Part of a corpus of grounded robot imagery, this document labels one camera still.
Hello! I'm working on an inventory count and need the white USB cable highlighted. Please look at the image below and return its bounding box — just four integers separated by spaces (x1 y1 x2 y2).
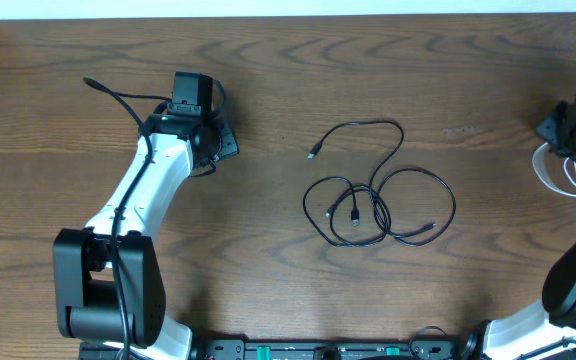
531 141 576 199

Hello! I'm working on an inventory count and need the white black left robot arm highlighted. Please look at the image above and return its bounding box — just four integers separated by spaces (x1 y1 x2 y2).
52 72 239 359

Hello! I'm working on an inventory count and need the black USB cable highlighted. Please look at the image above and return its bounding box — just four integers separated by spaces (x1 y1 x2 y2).
302 176 393 248
306 119 457 248

